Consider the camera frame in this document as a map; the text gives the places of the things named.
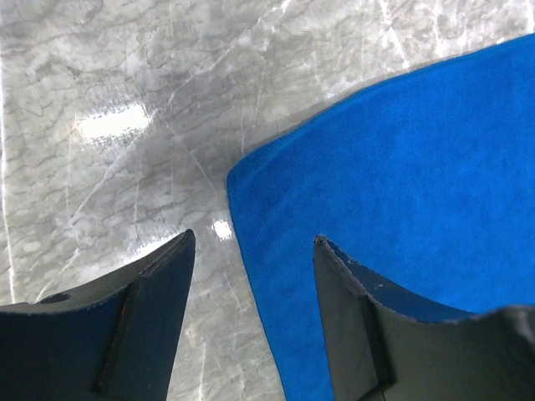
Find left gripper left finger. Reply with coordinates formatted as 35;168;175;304
1;231;196;400

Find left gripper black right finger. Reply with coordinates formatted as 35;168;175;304
313;236;534;400

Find dark blue towel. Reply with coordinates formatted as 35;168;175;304
227;35;534;400

